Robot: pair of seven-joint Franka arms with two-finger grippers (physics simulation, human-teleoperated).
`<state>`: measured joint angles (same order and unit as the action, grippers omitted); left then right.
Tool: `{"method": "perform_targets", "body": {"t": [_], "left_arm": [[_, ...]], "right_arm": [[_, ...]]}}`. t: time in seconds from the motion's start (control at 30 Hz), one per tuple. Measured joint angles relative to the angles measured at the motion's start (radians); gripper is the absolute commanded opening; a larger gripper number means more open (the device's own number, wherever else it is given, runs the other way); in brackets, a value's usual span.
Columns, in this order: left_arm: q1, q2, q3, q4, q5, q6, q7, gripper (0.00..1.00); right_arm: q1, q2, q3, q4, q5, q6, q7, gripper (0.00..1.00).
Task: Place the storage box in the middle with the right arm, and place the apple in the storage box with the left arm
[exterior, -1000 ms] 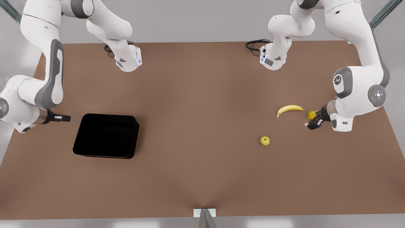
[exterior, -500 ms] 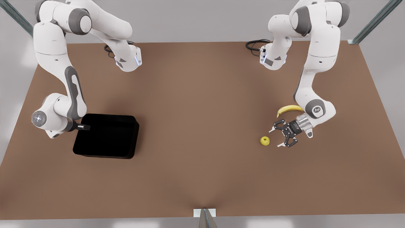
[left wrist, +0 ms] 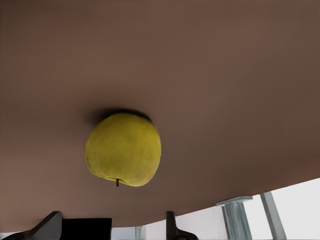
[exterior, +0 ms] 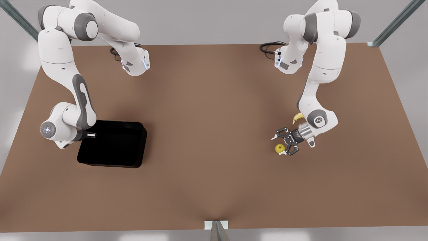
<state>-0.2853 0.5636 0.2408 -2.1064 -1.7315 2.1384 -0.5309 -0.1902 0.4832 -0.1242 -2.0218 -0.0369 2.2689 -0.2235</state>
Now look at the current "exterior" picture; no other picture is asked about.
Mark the yellow-green apple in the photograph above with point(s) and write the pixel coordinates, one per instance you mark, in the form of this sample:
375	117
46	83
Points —
279	148

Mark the black storage box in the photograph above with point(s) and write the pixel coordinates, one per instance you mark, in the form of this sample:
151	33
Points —
112	145

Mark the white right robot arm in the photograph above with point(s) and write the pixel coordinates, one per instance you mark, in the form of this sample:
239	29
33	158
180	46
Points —
57	50

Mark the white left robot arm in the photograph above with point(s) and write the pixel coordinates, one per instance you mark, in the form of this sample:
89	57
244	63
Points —
326	57

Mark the yellow banana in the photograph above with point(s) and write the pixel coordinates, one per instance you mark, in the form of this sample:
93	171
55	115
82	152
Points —
297	117

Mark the silver frame post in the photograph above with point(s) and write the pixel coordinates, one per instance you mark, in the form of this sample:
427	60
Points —
217	231
396	23
20	18

